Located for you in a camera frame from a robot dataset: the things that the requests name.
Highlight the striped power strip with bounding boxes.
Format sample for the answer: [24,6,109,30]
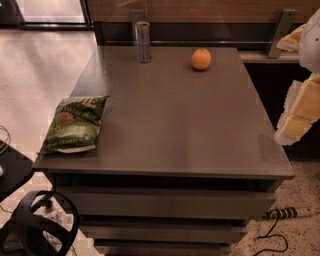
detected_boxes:
[263,207,315,220]

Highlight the orange fruit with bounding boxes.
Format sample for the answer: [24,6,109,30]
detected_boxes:
[191,48,211,70]

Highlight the grey drawer cabinet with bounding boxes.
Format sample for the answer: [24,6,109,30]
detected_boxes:
[35,46,293,256]

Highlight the black power cable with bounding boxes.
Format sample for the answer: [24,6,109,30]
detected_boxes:
[251,216,289,256]

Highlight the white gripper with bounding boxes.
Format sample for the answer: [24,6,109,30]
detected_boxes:
[274,9,320,145]

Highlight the black side table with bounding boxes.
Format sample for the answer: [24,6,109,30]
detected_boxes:
[0,144,33,202]

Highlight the silver drink can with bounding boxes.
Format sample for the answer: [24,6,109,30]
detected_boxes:
[135,21,151,63]

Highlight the green jalapeno chip bag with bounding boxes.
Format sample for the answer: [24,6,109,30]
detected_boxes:
[40,95,110,154]

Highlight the grey metal wall bracket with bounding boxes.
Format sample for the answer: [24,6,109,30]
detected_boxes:
[265,9,297,59]

